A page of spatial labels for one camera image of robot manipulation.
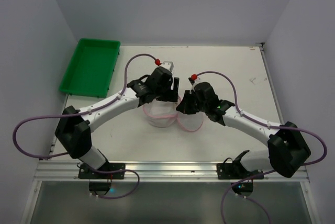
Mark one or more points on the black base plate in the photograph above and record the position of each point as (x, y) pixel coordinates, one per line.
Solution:
(113, 171)
(231, 169)

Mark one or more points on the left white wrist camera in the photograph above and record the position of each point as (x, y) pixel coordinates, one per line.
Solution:
(168, 65)

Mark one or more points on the green plastic tray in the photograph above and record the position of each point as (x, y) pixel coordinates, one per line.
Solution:
(91, 68)

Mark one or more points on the aluminium rail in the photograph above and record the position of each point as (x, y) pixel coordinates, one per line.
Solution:
(278, 109)
(149, 171)

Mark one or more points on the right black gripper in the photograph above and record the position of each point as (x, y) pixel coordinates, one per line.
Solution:
(190, 102)

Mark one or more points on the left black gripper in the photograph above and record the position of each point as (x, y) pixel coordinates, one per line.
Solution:
(170, 91)

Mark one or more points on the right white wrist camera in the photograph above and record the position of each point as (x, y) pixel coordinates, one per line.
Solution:
(194, 79)

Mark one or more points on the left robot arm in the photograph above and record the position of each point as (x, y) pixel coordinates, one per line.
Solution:
(76, 126)

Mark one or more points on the aluminium front rail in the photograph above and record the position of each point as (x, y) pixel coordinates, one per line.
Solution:
(149, 171)

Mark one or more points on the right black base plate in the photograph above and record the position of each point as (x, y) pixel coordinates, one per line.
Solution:
(231, 169)

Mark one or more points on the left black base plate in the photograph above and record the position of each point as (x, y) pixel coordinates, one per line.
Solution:
(113, 171)

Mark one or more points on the aluminium right side rail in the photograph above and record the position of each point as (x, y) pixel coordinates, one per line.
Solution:
(278, 109)

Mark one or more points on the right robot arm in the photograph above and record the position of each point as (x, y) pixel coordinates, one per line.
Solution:
(286, 151)

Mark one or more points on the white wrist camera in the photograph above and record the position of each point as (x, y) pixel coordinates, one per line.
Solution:
(194, 79)
(168, 65)

